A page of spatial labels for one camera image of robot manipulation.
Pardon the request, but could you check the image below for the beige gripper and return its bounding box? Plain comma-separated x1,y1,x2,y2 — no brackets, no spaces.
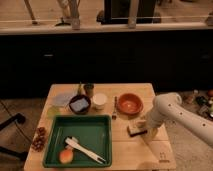
136,119,158,138

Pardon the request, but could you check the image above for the wooden felt eraser block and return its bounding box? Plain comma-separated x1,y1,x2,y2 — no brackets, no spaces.
127,125,147,137

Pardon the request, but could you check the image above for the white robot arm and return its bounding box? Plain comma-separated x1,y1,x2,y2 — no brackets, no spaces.
136,92,213,148

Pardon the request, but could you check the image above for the green plastic tray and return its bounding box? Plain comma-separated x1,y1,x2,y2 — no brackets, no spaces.
43,115,112,168

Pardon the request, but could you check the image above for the orange ceramic bowl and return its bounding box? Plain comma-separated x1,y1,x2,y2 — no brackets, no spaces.
117,93,143,116

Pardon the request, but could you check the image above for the wooden folding table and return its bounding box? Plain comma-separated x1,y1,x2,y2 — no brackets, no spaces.
24,83,176,171

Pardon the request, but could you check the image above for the white cup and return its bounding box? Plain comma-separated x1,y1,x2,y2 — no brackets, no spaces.
92,93,107,110

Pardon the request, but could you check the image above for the small dark cup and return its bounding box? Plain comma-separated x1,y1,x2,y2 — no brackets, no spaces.
83,83,94,98

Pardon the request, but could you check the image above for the dark bowl with blue sponge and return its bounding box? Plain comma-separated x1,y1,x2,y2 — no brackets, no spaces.
69,95,91,115

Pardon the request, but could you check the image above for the small yellow-green bottle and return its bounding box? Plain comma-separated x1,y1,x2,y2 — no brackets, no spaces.
77,82,83,95

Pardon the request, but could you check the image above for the white plastic fork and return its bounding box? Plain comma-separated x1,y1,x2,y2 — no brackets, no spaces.
65,137,106,164

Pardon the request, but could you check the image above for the orange round fruit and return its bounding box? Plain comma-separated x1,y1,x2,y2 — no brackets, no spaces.
59,149,73,164

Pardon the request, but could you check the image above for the clear plastic lid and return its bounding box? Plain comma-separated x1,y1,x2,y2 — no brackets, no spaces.
52,92,76,107

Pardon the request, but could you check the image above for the pale green coaster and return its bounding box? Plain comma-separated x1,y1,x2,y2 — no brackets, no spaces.
47,106,60,118

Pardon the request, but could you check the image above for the brown grape bunch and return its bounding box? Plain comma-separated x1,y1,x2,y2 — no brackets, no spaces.
32,127,46,152

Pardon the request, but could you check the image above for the black stand leg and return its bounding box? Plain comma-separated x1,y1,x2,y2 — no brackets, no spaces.
0,113,28,161

